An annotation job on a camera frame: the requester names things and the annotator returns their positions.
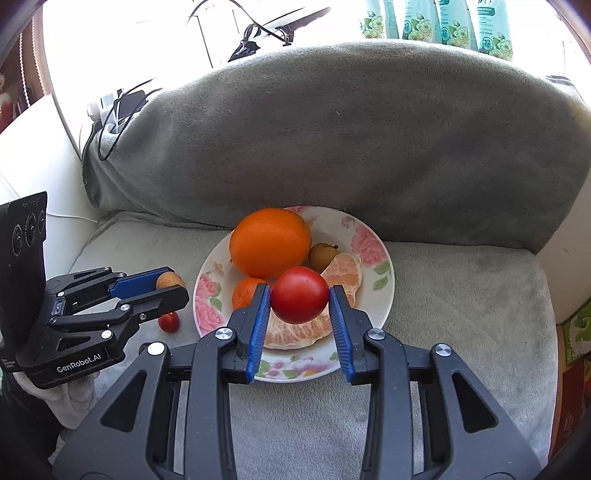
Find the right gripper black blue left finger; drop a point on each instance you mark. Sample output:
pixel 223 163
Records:
pixel 167 415

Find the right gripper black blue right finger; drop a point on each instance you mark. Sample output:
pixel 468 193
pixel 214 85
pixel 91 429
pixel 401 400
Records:
pixel 430 416

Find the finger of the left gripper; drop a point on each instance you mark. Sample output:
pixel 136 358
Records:
pixel 106 283
pixel 91 324

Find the small tan longan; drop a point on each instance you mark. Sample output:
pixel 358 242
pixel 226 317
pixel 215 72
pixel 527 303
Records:
pixel 169 279

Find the small mandarin orange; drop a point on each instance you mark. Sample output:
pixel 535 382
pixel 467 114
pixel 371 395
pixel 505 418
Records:
pixel 243 293

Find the peeled pomelo segment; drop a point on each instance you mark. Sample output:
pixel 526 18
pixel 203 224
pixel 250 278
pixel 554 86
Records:
pixel 346 270

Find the large red tomato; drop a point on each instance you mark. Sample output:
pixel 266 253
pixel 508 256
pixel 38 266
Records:
pixel 299 295

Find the brown longan fruit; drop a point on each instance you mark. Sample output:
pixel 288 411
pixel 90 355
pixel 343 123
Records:
pixel 321 255

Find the white gloved hand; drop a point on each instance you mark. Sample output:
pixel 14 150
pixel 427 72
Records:
pixel 70 402

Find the small red cherry tomato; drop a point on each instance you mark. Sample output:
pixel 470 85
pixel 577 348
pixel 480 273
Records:
pixel 169 323

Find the white floral plate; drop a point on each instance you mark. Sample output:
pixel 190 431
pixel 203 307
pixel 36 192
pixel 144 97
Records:
pixel 218 277

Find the grey seat cushion cover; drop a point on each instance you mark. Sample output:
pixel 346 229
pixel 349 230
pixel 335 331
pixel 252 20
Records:
pixel 490 304

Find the colourful box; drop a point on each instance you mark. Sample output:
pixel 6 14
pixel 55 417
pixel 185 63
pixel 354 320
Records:
pixel 573 394

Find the white sofa armrest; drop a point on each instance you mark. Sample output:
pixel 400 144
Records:
pixel 37 155

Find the large orange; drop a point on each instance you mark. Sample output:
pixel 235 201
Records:
pixel 268 242

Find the white power strip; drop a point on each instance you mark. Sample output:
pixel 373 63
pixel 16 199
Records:
pixel 113 110

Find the grey back cushion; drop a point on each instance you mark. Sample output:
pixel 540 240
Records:
pixel 423 142

